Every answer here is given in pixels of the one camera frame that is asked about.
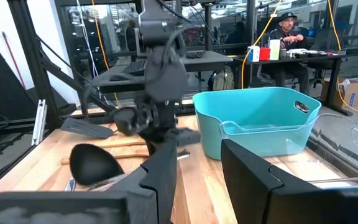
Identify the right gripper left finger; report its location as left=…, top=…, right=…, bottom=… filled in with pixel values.
left=0, top=138, right=179, bottom=224

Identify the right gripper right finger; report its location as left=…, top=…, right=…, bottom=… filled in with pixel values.
left=221, top=139, right=358, bottom=224

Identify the black plastic ladle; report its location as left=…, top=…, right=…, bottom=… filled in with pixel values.
left=68, top=142, right=127, bottom=191

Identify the black slotted spatula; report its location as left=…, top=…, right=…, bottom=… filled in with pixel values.
left=60, top=117, right=115, bottom=140

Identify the black computer mouse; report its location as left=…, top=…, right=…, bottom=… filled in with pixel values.
left=109, top=73, right=131, bottom=82

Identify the black keyboard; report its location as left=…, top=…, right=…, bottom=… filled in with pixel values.
left=125, top=58, right=148, bottom=77

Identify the grey desk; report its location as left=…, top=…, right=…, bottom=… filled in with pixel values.
left=90, top=60, right=150, bottom=94
left=178, top=50, right=233, bottom=73

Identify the black folded object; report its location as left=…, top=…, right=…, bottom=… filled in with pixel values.
left=185, top=50, right=207, bottom=59

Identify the beige backpack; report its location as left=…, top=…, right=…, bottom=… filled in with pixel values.
left=208, top=68, right=235, bottom=91

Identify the green plastic bin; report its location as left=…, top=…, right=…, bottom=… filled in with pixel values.
left=193, top=86, right=322, bottom=161

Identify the clear plastic bin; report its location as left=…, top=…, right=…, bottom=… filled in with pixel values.
left=218, top=113, right=358, bottom=187

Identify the blue and white box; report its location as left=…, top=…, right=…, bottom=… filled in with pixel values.
left=247, top=45, right=261, bottom=62

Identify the red cup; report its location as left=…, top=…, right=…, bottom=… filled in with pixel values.
left=259, top=47, right=271, bottom=61

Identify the cardboard box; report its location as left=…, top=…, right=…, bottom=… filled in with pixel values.
left=321, top=77, right=358, bottom=109

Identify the white container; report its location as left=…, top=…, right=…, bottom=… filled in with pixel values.
left=268, top=39, right=282, bottom=61

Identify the black desk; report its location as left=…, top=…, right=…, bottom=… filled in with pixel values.
left=228, top=51, right=358, bottom=116

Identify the red stick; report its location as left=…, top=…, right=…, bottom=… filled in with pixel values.
left=1, top=30, right=27, bottom=91

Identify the person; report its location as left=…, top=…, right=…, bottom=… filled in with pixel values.
left=267, top=11, right=311, bottom=96

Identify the yellow hanging cable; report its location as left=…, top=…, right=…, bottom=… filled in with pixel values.
left=240, top=0, right=284, bottom=90
left=90, top=0, right=121, bottom=106
left=326, top=0, right=358, bottom=118

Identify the silver aluminium bracket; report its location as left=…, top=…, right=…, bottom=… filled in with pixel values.
left=31, top=99, right=48, bottom=146

